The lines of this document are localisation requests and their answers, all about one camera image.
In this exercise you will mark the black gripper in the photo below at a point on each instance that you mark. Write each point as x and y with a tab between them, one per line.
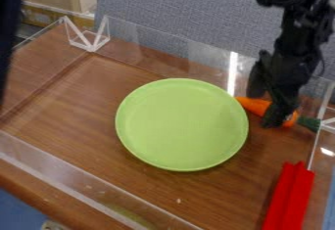
279	74

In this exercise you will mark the clear acrylic tray wall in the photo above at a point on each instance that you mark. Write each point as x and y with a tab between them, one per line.
64	164

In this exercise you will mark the clear acrylic triangle bracket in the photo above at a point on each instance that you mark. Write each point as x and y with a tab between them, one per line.
85	39

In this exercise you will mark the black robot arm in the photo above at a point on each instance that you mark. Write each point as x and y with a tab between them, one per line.
307	21

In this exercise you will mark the red plastic bracket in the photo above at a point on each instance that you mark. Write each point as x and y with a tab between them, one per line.
290	199

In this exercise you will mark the green round plate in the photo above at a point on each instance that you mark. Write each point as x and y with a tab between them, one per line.
181	124

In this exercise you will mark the orange toy carrot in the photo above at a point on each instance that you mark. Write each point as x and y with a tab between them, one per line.
257	106

